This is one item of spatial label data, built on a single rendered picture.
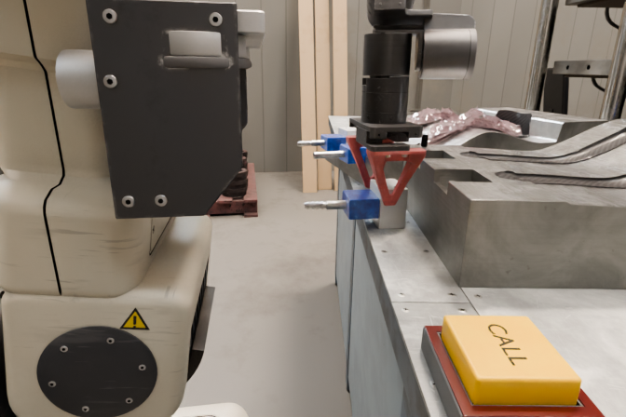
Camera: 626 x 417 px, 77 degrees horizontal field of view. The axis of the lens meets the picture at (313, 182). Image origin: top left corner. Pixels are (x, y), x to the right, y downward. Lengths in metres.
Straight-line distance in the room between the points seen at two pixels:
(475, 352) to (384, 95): 0.30
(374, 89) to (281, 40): 3.30
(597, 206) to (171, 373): 0.43
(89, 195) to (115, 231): 0.04
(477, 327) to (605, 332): 0.14
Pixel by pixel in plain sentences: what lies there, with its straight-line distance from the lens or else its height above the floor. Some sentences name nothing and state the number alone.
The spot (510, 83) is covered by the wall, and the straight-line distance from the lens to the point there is 4.54.
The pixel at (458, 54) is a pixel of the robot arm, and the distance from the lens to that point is 0.49.
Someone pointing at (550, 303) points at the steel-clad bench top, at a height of 0.80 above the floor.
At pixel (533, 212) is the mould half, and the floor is 0.88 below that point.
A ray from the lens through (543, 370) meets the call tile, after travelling 0.28.
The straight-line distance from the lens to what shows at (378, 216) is 0.52.
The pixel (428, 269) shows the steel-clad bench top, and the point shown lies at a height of 0.80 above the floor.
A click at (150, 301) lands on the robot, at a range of 0.40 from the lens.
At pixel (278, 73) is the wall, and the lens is 3.75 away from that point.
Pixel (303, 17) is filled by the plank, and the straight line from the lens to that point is 3.49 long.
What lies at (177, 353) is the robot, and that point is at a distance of 0.43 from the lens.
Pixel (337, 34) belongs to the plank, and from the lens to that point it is 3.43.
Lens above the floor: 1.00
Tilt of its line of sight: 16 degrees down
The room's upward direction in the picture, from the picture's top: 1 degrees clockwise
